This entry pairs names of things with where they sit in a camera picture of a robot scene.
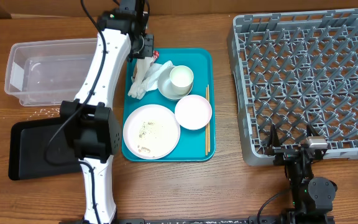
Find large white dirty plate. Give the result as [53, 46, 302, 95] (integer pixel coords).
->
[123, 104, 180, 160]

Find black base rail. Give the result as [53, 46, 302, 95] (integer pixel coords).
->
[59, 216, 335, 224]

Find pale green cup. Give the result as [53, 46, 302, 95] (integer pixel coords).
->
[170, 65, 194, 95]

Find grey small saucer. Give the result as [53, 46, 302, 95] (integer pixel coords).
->
[157, 68, 193, 101]

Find clear plastic waste bin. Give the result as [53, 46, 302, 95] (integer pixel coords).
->
[4, 38, 97, 106]

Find wooden chopstick left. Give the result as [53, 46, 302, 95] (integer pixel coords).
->
[205, 85, 209, 156]

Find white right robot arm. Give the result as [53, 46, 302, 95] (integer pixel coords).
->
[256, 124, 337, 224]

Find teal plastic serving tray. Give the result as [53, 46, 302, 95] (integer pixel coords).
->
[123, 48, 216, 162]

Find wooden chopstick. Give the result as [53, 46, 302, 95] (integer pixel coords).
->
[205, 85, 209, 156]
[208, 100, 210, 152]

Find grey dishwasher rack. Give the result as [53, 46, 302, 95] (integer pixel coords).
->
[227, 8, 358, 166]

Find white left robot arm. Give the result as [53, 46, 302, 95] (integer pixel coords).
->
[44, 0, 154, 223]

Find wooden chopstick right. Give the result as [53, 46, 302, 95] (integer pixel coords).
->
[208, 100, 210, 152]

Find black plastic tray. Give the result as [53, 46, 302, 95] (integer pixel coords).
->
[8, 118, 81, 180]

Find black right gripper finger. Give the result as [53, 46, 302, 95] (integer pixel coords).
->
[306, 124, 321, 139]
[268, 124, 281, 149]

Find white napkin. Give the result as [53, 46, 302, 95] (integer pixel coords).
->
[128, 57, 154, 100]
[136, 60, 175, 100]

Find pink plastic bowl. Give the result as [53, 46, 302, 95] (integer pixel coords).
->
[174, 95, 213, 130]

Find red snack wrapper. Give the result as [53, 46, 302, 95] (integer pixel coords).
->
[153, 50, 160, 60]

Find scattered rice grains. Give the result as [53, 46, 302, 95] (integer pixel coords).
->
[27, 108, 60, 120]

